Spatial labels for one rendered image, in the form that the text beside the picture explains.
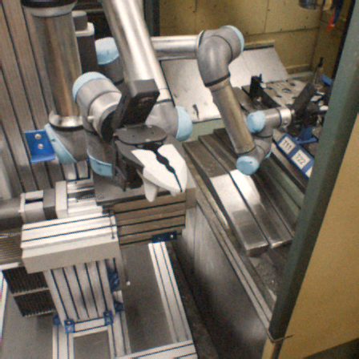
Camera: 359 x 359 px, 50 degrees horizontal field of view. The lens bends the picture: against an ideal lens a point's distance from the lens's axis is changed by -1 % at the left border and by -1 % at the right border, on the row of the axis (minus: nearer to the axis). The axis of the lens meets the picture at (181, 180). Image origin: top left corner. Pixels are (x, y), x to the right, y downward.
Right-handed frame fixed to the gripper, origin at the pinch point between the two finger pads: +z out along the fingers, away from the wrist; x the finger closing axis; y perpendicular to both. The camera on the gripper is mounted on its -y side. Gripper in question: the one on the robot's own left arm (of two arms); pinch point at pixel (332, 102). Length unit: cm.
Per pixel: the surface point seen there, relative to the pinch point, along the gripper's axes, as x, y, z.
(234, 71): -125, 42, 17
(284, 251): 26, 47, -29
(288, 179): 3.2, 31.6, -16.7
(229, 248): 25, 37, -53
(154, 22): -66, -18, -53
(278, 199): 1.7, 43.7, -18.7
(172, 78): -126, 40, -28
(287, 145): -10.8, 25.1, -9.9
